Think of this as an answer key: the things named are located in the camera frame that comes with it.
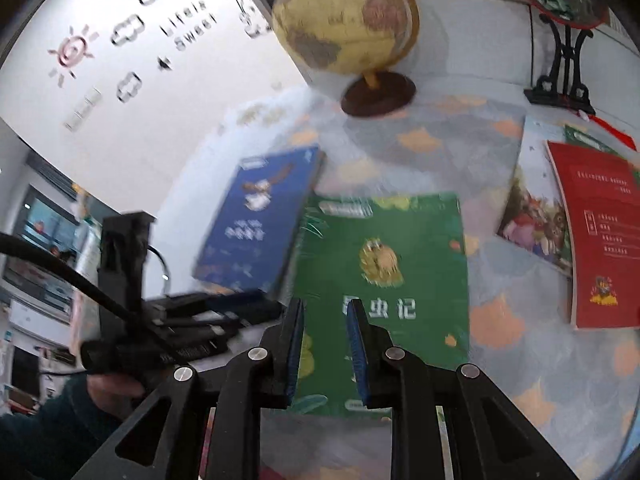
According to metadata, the lettering wall sticker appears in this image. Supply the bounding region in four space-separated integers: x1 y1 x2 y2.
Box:
160 0 221 53

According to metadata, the black fan stand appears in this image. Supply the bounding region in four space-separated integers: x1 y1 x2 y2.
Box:
524 10 598 113

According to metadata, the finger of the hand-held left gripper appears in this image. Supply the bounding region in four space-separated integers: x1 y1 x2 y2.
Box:
150 289 283 323
167 321 251 345

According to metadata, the sun wall sticker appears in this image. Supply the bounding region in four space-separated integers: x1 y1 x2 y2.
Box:
47 25 96 86

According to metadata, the dog wall sticker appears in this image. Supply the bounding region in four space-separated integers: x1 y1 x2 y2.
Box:
237 0 273 38

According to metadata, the red fairy tale book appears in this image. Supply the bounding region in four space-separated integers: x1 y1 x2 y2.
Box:
545 140 640 332

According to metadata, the dark framed window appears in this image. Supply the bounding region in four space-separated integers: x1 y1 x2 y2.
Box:
10 182 83 323

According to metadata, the white wall switch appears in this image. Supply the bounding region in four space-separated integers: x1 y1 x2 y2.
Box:
64 87 103 133

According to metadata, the person's left forearm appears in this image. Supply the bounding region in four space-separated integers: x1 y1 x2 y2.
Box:
0 375 126 480

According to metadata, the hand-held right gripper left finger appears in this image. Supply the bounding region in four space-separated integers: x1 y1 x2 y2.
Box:
72 297 307 480

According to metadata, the person's left hand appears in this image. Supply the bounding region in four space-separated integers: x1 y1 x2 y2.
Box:
86 374 147 425

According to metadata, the illustrated animal book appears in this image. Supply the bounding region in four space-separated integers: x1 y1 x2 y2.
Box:
495 115 576 278

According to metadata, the red tassel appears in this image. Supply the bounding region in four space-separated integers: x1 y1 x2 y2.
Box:
580 110 639 150

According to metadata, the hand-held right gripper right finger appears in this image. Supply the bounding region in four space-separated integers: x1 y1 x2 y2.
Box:
346 298 578 480

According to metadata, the thin black cable loop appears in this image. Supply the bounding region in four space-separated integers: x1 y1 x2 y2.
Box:
146 244 172 297

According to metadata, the leaf print tablecloth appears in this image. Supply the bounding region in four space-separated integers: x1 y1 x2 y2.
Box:
165 85 640 480

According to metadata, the bright green insect book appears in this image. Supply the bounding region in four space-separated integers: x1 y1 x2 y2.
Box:
289 192 471 418

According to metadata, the blue bird book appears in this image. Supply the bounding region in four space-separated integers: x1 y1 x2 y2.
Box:
192 145 326 295

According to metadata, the green chalkboard book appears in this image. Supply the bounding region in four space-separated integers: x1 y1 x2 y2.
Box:
564 124 640 181

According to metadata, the yellow globe on wooden base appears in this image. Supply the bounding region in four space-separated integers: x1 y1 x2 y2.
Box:
272 0 421 116

